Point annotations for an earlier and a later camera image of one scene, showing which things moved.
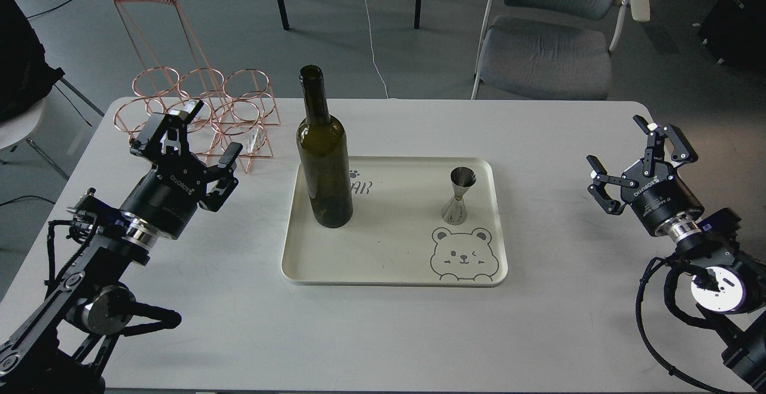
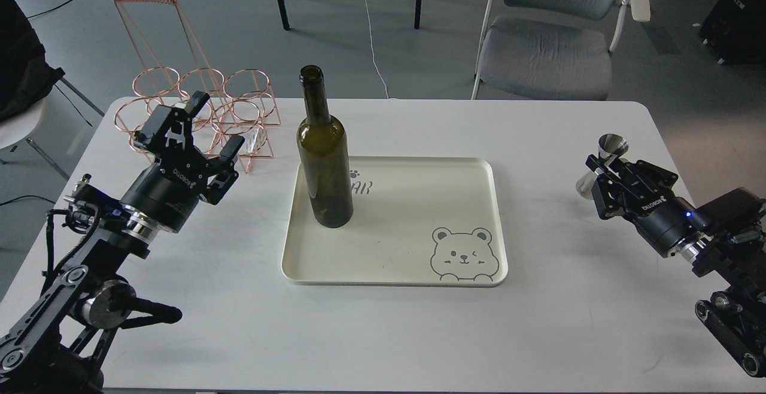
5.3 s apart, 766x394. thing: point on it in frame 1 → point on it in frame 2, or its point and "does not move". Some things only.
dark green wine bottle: [322, 154] does not move
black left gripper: [166, 197] does not move
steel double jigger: [455, 213] → [610, 145]
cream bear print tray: [397, 235] does not move
